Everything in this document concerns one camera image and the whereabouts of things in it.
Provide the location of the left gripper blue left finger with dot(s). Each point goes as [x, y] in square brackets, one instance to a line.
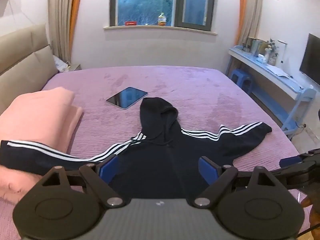
[108, 169]

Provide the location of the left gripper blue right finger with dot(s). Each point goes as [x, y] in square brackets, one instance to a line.
[209, 170]

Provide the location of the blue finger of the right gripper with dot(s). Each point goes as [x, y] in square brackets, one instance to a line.
[285, 162]

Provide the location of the black hoodie with white stripes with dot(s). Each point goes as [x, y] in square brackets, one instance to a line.
[161, 161]

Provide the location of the light blue desk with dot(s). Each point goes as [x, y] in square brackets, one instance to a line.
[291, 119]

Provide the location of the tablet with dark screen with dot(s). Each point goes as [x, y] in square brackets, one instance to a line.
[127, 97]

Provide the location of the purple bed cover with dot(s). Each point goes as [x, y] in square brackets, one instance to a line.
[204, 98]

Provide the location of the folded pink blanket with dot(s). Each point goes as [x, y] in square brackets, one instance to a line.
[44, 120]

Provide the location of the blue plastic stool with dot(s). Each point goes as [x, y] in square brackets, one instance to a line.
[243, 80]

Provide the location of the black television screen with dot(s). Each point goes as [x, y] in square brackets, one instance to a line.
[310, 65]

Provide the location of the white bag beside bed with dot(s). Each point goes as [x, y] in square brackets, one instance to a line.
[60, 65]

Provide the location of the flower vase on desk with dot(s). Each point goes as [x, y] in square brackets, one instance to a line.
[271, 52]

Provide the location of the beige padded headboard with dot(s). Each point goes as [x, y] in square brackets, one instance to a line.
[27, 63]

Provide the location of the red box on windowsill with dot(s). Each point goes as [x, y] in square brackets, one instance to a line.
[130, 23]

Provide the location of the orange drink bottle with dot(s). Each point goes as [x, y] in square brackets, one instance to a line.
[162, 19]

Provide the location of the dark framed window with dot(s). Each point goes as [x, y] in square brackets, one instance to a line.
[191, 14]

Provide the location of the right beige orange curtain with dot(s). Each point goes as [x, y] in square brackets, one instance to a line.
[249, 18]

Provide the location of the beige orange curtain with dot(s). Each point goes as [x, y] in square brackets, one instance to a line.
[62, 17]
[249, 18]

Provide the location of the left beige orange curtain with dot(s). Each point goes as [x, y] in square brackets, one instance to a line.
[62, 17]

